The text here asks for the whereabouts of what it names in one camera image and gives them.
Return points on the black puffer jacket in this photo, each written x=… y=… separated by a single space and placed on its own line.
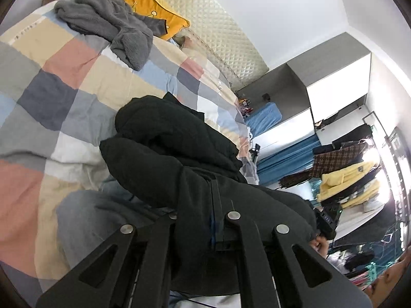
x=166 y=155

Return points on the checkered pastel duvet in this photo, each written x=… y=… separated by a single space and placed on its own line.
x=60 y=92

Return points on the white patterned pillow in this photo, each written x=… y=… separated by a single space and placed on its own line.
x=201 y=53

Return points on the blue curtain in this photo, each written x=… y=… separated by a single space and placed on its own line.
x=290 y=160

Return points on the yellow pillow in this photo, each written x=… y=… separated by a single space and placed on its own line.
x=160 y=9

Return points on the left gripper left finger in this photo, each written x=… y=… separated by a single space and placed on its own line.
x=129 y=269

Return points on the person's right hand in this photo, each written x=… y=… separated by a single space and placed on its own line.
x=321 y=245

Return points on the blue towel on chair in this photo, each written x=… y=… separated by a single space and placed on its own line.
x=263 y=119

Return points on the grey wardrobe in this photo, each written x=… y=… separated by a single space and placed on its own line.
x=311 y=88

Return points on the brown checkered hanging garment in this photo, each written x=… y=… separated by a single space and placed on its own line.
x=349 y=153

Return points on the grey fleece garment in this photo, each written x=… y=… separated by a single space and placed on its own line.
x=130 y=34

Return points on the yellow hanging garment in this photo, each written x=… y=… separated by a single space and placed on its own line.
x=350 y=186

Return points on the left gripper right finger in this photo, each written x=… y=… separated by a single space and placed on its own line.
x=277 y=269

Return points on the cream quilted headboard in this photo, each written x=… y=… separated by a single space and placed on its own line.
x=221 y=40

